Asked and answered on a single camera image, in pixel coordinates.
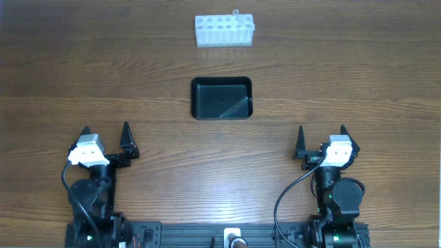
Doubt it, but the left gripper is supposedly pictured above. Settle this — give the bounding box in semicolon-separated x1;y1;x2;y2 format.
79;121;141;169

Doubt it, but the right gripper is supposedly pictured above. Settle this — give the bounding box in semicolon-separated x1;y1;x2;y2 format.
293;125;362;171

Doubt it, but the black tray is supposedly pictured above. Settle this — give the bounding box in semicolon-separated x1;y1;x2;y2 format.
190;76;254;121

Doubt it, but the white test tube rack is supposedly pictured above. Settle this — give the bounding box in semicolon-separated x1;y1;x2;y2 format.
194;13;256;49

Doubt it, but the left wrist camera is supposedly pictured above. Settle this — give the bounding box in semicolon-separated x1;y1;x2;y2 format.
67;133;110;169

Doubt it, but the mounting rail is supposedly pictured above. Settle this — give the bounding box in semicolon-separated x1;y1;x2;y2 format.
65;220;371;248

